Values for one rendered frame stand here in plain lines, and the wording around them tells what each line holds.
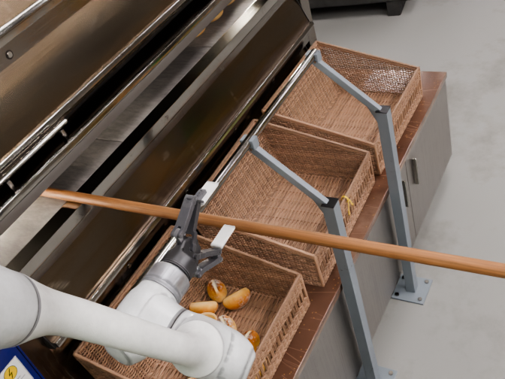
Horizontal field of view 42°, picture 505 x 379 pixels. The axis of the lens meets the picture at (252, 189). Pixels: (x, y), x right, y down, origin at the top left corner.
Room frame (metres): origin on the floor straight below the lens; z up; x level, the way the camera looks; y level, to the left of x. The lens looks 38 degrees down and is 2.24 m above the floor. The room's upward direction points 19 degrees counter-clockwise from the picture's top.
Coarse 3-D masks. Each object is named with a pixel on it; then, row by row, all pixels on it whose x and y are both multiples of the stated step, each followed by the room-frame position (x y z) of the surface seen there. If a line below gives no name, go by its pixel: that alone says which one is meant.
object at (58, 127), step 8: (64, 120) 1.51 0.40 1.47; (56, 128) 1.48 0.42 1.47; (48, 136) 1.46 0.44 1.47; (64, 136) 1.48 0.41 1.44; (40, 144) 1.43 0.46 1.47; (32, 152) 1.41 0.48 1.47; (24, 160) 1.38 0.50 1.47; (16, 168) 1.36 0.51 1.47; (8, 176) 1.34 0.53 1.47; (0, 184) 1.32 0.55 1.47; (8, 184) 1.33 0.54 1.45
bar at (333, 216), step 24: (336, 72) 1.94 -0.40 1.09; (360, 96) 1.87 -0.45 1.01; (264, 120) 1.67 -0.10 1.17; (384, 120) 1.82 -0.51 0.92; (240, 144) 1.58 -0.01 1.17; (384, 144) 1.83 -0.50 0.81; (288, 168) 1.55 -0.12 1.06; (216, 192) 1.43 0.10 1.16; (312, 192) 1.49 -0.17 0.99; (336, 216) 1.44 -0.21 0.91; (168, 240) 1.28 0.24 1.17; (408, 240) 1.82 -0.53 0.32; (408, 264) 1.82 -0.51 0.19; (408, 288) 1.83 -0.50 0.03; (360, 312) 1.45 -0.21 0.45; (360, 336) 1.45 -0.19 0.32
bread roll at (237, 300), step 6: (246, 288) 1.55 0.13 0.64; (234, 294) 1.53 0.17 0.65; (240, 294) 1.52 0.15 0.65; (246, 294) 1.52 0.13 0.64; (222, 300) 1.53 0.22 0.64; (228, 300) 1.52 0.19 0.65; (234, 300) 1.51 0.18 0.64; (240, 300) 1.51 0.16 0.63; (246, 300) 1.51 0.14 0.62; (228, 306) 1.51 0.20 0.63; (234, 306) 1.50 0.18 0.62; (240, 306) 1.50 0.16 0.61
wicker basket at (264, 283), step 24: (144, 264) 1.60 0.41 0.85; (240, 264) 1.58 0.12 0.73; (264, 264) 1.51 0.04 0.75; (192, 288) 1.64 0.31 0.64; (240, 288) 1.60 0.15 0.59; (264, 288) 1.54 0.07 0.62; (288, 288) 1.48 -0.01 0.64; (216, 312) 1.54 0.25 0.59; (240, 312) 1.50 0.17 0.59; (264, 312) 1.46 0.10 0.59; (288, 312) 1.35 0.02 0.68; (264, 336) 1.25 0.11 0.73; (288, 336) 1.32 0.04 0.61; (144, 360) 1.40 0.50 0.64; (264, 360) 1.21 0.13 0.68
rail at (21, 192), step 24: (216, 0) 2.01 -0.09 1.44; (192, 24) 1.90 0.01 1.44; (168, 48) 1.79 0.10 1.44; (144, 72) 1.69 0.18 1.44; (120, 96) 1.60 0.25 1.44; (96, 120) 1.52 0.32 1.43; (72, 144) 1.44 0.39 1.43; (48, 168) 1.37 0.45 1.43; (24, 192) 1.30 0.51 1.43; (0, 216) 1.24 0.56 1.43
